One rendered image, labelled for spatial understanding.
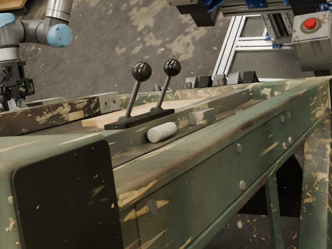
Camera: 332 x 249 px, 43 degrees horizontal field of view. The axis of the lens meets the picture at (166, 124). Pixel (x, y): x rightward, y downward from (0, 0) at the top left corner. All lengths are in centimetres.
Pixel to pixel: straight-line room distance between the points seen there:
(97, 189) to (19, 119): 100
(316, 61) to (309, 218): 54
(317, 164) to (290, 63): 106
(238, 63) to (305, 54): 98
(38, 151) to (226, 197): 32
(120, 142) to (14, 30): 79
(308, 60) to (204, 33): 156
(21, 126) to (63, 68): 236
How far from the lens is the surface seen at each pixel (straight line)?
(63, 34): 139
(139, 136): 81
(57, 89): 352
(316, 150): 139
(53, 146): 29
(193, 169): 46
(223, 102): 120
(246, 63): 243
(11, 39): 146
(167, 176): 40
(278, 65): 235
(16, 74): 144
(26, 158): 27
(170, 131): 84
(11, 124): 128
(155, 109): 90
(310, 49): 149
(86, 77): 338
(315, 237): 130
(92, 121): 124
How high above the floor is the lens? 202
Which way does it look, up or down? 49 degrees down
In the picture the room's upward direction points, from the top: 43 degrees counter-clockwise
